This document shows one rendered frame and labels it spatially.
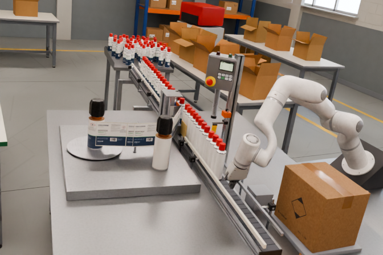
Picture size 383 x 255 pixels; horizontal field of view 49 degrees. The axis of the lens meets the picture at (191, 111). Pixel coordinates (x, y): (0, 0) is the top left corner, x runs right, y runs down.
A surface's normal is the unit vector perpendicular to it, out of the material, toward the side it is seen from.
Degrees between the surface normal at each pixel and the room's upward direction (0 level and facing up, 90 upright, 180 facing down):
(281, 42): 90
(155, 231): 0
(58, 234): 0
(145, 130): 90
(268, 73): 100
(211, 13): 90
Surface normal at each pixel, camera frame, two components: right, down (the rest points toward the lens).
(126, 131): 0.21, 0.36
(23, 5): 0.47, 0.37
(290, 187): -0.91, 0.02
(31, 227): 0.13, -0.93
